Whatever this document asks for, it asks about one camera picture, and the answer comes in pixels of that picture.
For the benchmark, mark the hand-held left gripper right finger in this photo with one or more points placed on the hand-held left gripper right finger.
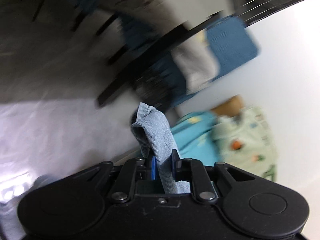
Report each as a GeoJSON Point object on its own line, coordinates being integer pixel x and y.
{"type": "Point", "coordinates": [173, 165]}

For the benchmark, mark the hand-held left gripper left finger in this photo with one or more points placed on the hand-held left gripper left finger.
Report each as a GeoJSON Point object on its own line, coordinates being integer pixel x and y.
{"type": "Point", "coordinates": [153, 168]}

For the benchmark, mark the teal printed bed sheet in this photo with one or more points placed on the teal printed bed sheet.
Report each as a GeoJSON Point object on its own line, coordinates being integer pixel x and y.
{"type": "Point", "coordinates": [192, 135]}

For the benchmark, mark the green printed fleece blanket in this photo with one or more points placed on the green printed fleece blanket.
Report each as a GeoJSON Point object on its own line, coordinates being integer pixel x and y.
{"type": "Point", "coordinates": [247, 140]}

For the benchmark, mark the beige cloth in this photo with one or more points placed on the beige cloth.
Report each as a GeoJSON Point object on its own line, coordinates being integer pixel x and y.
{"type": "Point", "coordinates": [195, 65]}

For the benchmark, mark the white and black table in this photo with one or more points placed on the white and black table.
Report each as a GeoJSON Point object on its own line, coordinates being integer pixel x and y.
{"type": "Point", "coordinates": [160, 42]}

